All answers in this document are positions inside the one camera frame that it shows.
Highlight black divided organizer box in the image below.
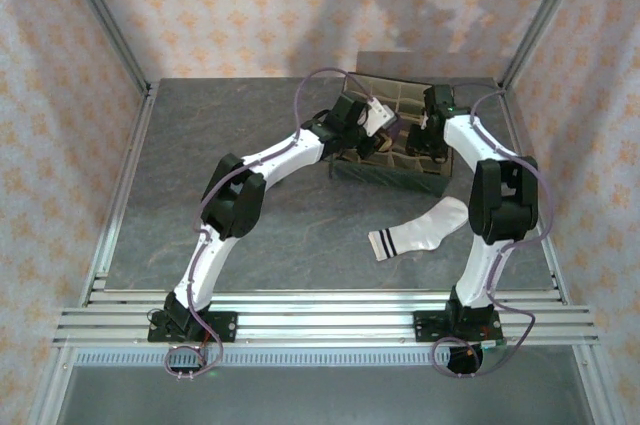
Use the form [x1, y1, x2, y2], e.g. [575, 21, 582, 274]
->
[327, 70, 457, 199]

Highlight white sock with black stripes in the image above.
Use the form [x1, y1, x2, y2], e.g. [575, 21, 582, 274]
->
[367, 196, 469, 262]

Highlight aluminium mounting rails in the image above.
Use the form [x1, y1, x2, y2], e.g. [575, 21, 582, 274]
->
[52, 289, 601, 349]

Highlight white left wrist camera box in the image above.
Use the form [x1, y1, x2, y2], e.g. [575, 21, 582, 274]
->
[366, 98, 400, 137]

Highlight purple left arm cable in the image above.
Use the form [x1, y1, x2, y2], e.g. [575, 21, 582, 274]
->
[164, 67, 377, 381]

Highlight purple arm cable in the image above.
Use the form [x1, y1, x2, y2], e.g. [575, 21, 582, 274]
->
[164, 67, 377, 381]
[430, 83, 556, 379]

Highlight aluminium table side rail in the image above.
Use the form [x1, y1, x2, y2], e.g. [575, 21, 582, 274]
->
[78, 83, 160, 306]
[496, 83, 572, 306]

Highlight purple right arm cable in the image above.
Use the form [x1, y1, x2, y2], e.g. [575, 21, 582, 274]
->
[430, 83, 556, 379]

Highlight aluminium frame post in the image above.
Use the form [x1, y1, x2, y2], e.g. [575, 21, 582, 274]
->
[54, 0, 154, 94]
[498, 0, 597, 94]

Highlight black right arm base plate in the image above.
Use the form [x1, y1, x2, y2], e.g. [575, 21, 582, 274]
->
[413, 309, 503, 345]

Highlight grey slotted cable duct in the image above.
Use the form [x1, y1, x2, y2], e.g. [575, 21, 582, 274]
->
[69, 348, 581, 367]

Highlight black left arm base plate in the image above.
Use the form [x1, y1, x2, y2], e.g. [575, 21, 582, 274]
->
[147, 311, 238, 345]

